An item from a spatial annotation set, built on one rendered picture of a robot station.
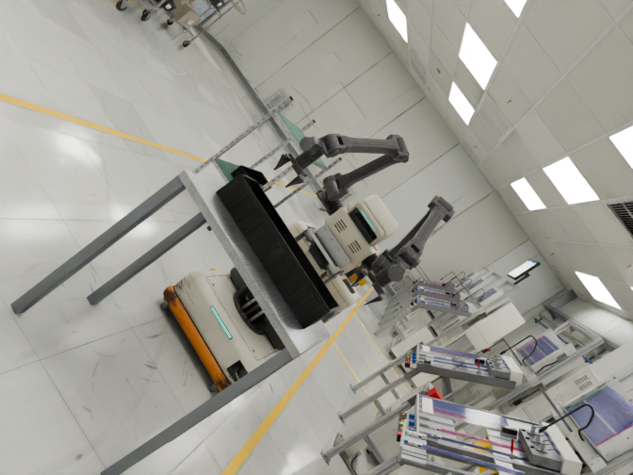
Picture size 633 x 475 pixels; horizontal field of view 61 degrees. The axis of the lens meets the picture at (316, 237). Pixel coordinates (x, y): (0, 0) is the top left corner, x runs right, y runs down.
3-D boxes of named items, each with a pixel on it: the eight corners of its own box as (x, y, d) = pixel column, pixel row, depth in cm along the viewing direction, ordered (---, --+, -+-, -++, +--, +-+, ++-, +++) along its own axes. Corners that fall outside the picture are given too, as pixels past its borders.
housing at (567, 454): (558, 487, 248) (564, 458, 248) (535, 446, 297) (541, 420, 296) (576, 492, 247) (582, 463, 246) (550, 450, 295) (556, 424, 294)
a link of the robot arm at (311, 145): (340, 154, 213) (333, 135, 215) (331, 143, 202) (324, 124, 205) (314, 166, 216) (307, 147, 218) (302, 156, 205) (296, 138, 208)
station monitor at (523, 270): (511, 279, 702) (539, 261, 696) (504, 275, 759) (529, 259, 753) (517, 287, 701) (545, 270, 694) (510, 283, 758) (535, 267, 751)
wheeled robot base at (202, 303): (211, 286, 339) (242, 265, 335) (264, 373, 329) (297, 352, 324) (155, 292, 274) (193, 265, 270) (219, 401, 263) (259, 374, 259)
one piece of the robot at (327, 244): (290, 244, 272) (325, 220, 268) (320, 290, 267) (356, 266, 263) (282, 243, 256) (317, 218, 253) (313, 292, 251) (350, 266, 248)
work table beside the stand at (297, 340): (91, 296, 232) (236, 188, 218) (172, 440, 220) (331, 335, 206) (9, 304, 188) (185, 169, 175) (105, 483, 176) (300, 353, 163)
